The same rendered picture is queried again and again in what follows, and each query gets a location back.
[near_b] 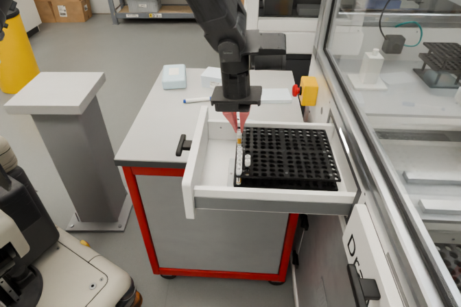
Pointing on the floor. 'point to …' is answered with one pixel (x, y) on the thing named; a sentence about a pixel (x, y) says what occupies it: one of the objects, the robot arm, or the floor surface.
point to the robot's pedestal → (77, 146)
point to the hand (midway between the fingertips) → (239, 128)
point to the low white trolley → (160, 168)
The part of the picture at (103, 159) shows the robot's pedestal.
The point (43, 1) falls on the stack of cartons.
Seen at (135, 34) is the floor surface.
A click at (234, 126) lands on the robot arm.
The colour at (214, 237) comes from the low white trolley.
